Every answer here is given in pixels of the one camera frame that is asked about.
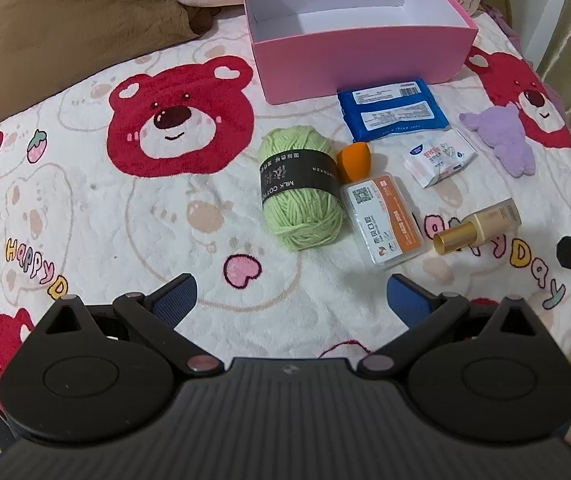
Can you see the orange makeup sponge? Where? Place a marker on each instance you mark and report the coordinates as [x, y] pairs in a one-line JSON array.
[[353, 162]]

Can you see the white wet tissue packet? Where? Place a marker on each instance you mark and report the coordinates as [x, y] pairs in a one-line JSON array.
[[440, 160]]

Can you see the purple plush toy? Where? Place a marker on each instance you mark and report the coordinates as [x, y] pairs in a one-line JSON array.
[[500, 135]]

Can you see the pink cardboard box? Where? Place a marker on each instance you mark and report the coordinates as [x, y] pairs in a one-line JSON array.
[[365, 60]]

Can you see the red bear printed blanket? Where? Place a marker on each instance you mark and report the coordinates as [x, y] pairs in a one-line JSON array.
[[115, 240]]

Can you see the beige curtain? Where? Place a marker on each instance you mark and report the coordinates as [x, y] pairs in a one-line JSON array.
[[565, 35]]

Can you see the gold foundation bottle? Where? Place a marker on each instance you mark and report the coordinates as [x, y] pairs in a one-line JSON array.
[[490, 220]]

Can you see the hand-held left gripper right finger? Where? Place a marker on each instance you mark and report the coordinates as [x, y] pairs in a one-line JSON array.
[[408, 301]]

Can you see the blue wet wipes pack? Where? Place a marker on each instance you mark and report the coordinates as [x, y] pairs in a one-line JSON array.
[[350, 105]]

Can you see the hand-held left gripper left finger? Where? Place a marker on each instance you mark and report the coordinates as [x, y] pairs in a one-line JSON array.
[[175, 301]]

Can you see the clear plastic case orange label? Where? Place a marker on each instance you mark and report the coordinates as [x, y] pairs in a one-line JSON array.
[[380, 220]]

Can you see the brown pillow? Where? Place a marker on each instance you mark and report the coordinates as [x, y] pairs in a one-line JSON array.
[[65, 25]]

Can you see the green yarn ball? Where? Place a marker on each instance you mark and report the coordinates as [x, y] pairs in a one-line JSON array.
[[295, 220]]

